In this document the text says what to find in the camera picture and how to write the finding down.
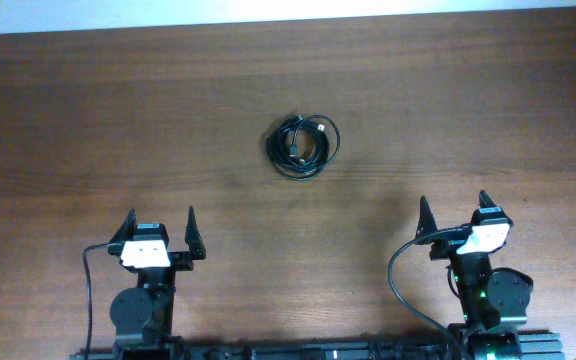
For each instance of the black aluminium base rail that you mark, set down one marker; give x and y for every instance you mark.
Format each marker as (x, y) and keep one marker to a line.
(525, 346)

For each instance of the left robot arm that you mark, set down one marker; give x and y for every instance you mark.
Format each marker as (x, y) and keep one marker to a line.
(143, 314)

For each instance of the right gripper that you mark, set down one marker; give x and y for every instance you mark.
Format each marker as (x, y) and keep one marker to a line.
(445, 244)

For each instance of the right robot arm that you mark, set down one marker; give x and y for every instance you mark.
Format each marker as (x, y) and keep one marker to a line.
(494, 301)

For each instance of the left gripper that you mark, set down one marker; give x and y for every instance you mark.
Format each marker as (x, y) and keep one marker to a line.
(181, 262)

